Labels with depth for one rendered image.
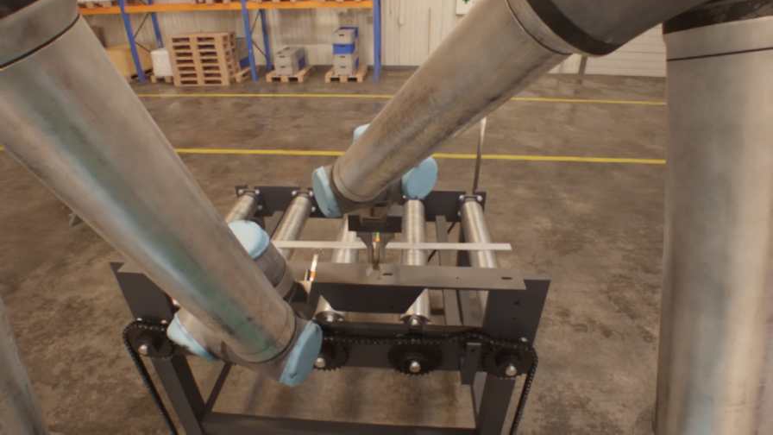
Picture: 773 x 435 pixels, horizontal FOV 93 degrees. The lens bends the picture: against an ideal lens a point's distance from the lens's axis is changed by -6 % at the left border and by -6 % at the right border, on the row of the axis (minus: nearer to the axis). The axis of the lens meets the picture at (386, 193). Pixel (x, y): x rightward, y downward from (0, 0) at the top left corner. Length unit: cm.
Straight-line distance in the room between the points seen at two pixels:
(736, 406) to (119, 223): 55
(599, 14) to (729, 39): 13
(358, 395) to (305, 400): 27
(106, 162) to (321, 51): 997
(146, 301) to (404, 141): 120
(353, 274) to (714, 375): 87
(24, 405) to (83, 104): 31
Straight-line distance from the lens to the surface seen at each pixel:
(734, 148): 39
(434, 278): 113
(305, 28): 1026
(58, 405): 282
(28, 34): 27
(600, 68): 1101
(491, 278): 115
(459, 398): 230
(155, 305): 150
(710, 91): 39
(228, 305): 44
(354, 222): 93
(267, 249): 69
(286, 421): 186
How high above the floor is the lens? 190
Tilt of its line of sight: 29 degrees down
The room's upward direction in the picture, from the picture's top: straight up
